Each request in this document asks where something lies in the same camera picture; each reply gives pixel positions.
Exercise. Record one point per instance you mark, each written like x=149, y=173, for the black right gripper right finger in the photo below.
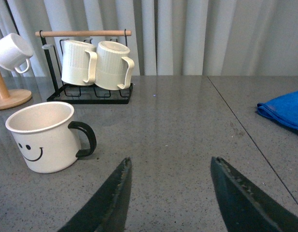
x=244, y=206

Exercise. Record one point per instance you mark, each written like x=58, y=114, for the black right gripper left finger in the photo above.
x=106, y=210

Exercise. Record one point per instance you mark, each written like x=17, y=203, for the white smiley face mug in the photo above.
x=49, y=138

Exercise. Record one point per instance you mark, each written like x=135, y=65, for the blue cloth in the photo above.
x=283, y=109

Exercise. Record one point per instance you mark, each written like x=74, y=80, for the cream ribbed mug right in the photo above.
x=114, y=66

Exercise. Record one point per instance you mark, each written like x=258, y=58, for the cream ribbed mug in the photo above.
x=79, y=63
x=114, y=66

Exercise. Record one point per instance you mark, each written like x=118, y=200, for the cream ribbed mug left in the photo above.
x=79, y=63

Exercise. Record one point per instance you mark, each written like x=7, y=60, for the wooden mug tree stand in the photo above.
x=12, y=98

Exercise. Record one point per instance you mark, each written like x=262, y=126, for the white hanging mug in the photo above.
x=15, y=53

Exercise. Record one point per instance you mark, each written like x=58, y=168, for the black wire mug rack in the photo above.
x=74, y=94

